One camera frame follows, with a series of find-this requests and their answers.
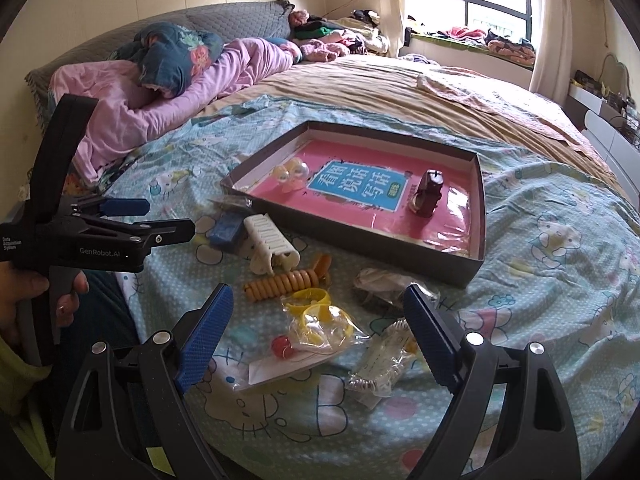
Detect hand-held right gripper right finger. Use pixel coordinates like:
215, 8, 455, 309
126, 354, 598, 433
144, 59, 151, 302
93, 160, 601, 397
403, 283, 583, 480

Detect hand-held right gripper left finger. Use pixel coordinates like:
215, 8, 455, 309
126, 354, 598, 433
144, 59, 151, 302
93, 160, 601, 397
54, 283, 235, 480

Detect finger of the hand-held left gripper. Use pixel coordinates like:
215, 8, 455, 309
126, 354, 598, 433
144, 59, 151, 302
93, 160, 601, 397
70, 198, 151, 217
60, 217, 197, 252

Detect bagged silver jewelry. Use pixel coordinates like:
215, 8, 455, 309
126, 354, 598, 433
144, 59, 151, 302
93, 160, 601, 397
347, 320, 426, 408

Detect small blue box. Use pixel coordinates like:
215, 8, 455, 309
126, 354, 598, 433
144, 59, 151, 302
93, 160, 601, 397
207, 215, 246, 252

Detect shallow cardboard box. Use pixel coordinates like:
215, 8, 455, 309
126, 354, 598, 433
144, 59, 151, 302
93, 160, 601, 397
221, 121, 487, 289

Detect white claw hair clip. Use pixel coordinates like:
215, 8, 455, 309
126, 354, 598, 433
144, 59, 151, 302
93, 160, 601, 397
243, 214, 301, 275

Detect person's left forearm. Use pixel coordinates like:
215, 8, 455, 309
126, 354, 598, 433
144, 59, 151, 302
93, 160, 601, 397
0, 332, 53, 461

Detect person's left hand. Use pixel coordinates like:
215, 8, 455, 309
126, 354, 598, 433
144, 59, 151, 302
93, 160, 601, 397
0, 262, 91, 346

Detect small clear plastic bag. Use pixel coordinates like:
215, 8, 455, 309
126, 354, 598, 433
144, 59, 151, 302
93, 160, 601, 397
207, 195, 253, 212

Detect bagged dark hair accessory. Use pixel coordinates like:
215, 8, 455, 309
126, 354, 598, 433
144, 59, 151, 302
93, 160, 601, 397
352, 267, 441, 312

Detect pink quilt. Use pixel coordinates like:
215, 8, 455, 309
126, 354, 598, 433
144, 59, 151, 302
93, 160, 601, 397
50, 37, 303, 186

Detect cartoon print bedsheet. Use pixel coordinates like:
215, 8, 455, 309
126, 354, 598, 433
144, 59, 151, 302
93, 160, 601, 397
65, 95, 640, 480

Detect amber hair clip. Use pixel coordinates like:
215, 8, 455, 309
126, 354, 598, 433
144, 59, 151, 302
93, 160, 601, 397
310, 254, 334, 286

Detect pearl hair clip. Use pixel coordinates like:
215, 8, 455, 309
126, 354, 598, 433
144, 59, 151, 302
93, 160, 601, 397
272, 156, 312, 192

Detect pink book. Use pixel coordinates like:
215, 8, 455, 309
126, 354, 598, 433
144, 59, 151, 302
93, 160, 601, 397
245, 139, 473, 257

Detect blue floral pillow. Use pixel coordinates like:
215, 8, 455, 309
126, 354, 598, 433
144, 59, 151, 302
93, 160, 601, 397
107, 22, 226, 99

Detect grey quilted headboard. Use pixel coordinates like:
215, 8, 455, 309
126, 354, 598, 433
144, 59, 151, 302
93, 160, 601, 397
25, 0, 296, 126

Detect tan blanket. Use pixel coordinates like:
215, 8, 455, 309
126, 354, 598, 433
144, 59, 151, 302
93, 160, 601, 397
200, 52, 622, 197

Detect pink fuzzy garment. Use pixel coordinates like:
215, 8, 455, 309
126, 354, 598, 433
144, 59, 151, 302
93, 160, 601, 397
299, 39, 352, 64

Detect pink floral cloth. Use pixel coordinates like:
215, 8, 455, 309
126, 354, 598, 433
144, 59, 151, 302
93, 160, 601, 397
417, 67, 592, 147

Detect white dresser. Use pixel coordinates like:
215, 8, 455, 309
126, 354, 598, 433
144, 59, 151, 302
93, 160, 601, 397
567, 82, 640, 202

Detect pile of clothes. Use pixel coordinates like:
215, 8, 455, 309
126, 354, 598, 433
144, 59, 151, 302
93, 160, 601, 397
287, 7, 392, 64

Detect clutter on dresser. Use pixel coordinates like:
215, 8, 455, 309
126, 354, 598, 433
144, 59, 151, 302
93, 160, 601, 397
575, 70, 640, 142

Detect clothes on windowsill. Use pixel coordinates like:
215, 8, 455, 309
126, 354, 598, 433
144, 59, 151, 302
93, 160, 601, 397
435, 24, 537, 67

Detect cream curtain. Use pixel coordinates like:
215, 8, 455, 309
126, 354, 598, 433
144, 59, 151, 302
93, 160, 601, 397
365, 0, 417, 59
527, 0, 592, 107

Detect scalloped mirror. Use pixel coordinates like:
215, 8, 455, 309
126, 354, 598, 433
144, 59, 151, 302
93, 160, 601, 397
600, 52, 630, 97

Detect orange spiral hair tie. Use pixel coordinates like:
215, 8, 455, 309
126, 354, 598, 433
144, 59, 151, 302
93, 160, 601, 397
243, 269, 321, 302

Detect yellow bracelet in plastic bag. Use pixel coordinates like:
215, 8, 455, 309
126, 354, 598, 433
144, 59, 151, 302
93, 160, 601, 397
280, 287, 372, 352

